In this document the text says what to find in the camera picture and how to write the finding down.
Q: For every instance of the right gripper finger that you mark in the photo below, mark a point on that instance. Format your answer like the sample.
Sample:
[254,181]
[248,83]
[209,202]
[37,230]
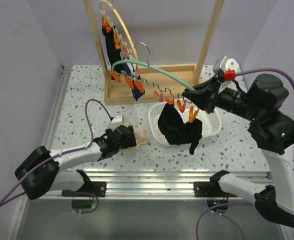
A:
[197,98]
[208,86]

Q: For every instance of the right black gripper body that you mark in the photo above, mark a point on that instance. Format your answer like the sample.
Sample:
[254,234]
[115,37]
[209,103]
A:
[212,96]

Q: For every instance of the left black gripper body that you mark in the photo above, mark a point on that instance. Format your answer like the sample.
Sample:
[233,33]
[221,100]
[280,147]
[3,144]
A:
[130,142]

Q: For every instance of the green clip hanger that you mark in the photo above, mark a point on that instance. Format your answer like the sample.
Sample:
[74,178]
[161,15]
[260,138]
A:
[157,81]

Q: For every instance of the beige underwear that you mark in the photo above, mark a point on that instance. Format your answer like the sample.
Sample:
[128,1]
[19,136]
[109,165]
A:
[142,138]

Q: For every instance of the black underwear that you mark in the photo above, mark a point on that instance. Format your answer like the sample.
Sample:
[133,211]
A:
[177,132]

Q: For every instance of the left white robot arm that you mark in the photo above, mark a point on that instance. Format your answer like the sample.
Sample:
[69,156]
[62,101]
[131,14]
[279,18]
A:
[58,170]

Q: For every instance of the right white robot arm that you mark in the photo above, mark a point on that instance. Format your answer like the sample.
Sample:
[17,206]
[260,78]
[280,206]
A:
[273,133]

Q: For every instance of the navy blue underwear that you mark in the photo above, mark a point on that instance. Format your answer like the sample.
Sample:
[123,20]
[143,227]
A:
[129,68]

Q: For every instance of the black sock on yellow hanger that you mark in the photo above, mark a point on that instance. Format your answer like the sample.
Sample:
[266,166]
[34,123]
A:
[112,53]

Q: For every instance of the yellow clip hanger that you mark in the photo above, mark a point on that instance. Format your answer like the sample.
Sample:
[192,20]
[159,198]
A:
[122,36]

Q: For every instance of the white perforated plastic basket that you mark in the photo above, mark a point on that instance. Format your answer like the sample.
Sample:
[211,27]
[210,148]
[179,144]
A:
[211,122]

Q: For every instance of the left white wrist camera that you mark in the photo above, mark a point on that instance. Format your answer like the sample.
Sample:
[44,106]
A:
[116,121]

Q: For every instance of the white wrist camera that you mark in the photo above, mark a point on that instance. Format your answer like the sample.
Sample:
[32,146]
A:
[116,121]
[222,65]

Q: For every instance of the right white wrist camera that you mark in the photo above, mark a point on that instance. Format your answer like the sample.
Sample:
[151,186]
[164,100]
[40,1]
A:
[222,65]

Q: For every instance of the wooden drying rack frame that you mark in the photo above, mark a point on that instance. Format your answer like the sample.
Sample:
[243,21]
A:
[203,54]

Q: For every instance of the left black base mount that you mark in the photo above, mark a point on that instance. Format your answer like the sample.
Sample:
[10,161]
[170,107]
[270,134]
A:
[86,199]

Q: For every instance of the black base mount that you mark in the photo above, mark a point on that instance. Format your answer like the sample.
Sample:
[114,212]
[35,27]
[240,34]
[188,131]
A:
[213,195]
[86,199]

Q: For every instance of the aluminium rail frame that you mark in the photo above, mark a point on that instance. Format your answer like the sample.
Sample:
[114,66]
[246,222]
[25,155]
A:
[150,194]

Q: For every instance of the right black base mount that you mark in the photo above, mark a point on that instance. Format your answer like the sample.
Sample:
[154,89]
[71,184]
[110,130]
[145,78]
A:
[213,195]

